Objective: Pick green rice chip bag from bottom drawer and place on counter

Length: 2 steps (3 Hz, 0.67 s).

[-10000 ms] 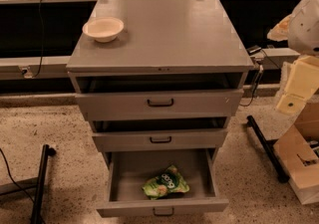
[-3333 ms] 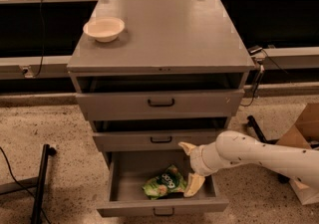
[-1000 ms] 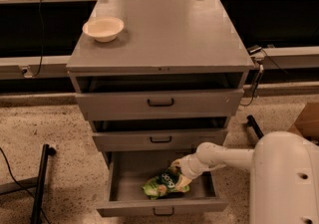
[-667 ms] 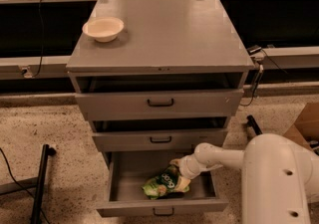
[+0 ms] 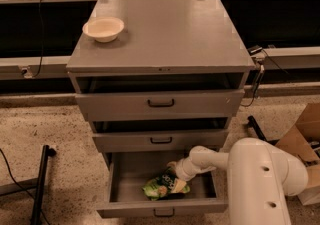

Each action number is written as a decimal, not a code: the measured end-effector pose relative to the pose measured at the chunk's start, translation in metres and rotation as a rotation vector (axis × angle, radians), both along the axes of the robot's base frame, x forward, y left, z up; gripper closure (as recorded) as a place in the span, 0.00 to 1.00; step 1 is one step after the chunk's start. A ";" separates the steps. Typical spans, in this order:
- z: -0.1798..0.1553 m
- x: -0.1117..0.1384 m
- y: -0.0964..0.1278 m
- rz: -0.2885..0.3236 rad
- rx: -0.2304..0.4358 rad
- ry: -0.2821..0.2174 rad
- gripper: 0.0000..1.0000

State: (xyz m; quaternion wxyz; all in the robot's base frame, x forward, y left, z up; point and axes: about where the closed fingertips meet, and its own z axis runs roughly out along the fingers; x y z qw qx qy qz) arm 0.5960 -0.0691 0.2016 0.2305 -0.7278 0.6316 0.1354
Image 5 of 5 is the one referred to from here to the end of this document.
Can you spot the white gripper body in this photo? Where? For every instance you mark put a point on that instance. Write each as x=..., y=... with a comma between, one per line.
x=182, y=168

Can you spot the green rice chip bag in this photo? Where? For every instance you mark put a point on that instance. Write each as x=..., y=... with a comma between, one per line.
x=160, y=186

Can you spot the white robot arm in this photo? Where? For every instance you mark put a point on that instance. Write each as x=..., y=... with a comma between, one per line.
x=260, y=177

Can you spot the grey bottom drawer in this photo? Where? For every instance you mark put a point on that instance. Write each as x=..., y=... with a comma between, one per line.
x=129, y=172

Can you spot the grey drawer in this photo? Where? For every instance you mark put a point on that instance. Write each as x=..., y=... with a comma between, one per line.
x=129, y=172
x=159, y=105
x=159, y=140

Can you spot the grey middle drawer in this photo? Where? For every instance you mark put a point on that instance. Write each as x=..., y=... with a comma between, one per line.
x=159, y=140

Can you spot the grey metal drawer cabinet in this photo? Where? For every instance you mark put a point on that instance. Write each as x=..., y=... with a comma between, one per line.
x=166, y=45

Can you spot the grey top drawer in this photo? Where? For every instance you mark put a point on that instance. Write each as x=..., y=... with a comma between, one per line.
x=159, y=105

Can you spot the black stand leg right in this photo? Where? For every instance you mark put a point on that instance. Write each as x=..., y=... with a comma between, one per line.
x=255, y=126

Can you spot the black stand leg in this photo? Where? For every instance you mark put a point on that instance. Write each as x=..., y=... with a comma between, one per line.
x=255, y=126
x=47, y=152

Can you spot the brown cardboard box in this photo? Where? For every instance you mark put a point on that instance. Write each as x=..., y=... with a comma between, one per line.
x=302, y=140

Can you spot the black stand leg left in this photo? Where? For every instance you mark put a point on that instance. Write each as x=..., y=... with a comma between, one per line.
x=47, y=152

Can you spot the white paper bowl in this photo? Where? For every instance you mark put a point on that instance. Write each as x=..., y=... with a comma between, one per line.
x=103, y=29

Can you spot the wall power outlet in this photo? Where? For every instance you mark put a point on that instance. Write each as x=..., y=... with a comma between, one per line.
x=26, y=72

